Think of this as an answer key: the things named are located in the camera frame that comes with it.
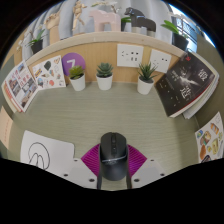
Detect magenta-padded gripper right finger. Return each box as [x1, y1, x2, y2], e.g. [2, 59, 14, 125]
[125, 143, 166, 190]

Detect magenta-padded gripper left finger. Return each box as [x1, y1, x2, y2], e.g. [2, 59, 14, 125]
[61, 143, 102, 190]

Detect black computer mouse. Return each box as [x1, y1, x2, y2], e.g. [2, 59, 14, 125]
[98, 131, 130, 182]

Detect white printed mouse pad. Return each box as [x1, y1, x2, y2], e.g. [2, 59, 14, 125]
[19, 130, 75, 178]

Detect food picture card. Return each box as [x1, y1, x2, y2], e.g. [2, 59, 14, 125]
[194, 111, 224, 164]

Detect small succulent in white pot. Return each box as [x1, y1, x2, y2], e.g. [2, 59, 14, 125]
[136, 62, 158, 96]
[68, 65, 87, 92]
[95, 62, 114, 92]

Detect beige card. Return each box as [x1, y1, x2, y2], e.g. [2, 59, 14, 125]
[0, 105, 14, 150]

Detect black book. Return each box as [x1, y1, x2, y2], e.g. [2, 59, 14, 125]
[154, 51, 217, 118]

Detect white book stack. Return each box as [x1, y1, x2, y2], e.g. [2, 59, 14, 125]
[182, 71, 221, 120]

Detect white sticker sheet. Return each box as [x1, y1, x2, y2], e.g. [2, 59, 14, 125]
[32, 55, 67, 91]

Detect red-edged photo magazine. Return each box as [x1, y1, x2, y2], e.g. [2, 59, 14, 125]
[3, 60, 39, 113]

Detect purple round number sign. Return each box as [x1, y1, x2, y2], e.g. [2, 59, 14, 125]
[61, 52, 87, 77]

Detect grey-green desk partition panel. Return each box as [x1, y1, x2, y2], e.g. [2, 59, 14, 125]
[194, 34, 224, 128]
[0, 54, 16, 88]

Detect white orchid in black pot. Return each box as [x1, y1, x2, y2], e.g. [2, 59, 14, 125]
[160, 13, 190, 52]
[91, 0, 133, 33]
[18, 28, 48, 55]

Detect wooden desk shelf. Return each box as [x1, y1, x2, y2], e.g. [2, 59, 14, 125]
[24, 30, 188, 84]

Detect dark horse figure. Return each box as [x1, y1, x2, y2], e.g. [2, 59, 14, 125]
[124, 7, 157, 38]

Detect wooden hand model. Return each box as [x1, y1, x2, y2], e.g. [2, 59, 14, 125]
[43, 13, 63, 46]

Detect window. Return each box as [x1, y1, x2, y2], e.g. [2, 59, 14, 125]
[173, 9, 214, 48]

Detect pink horse figure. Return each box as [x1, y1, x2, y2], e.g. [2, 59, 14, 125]
[88, 8, 122, 33]

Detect grey curtain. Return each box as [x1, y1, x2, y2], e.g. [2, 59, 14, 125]
[29, 0, 174, 43]

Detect white wall socket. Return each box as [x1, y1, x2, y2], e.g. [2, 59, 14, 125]
[148, 49, 173, 74]
[116, 43, 145, 69]

